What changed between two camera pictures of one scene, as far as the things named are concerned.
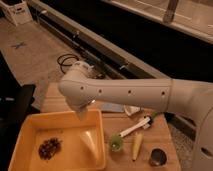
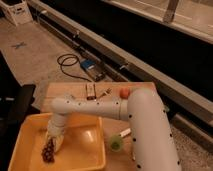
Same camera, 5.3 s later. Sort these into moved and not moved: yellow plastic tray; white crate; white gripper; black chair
Moved: white gripper
Not moved: yellow plastic tray; white crate; black chair
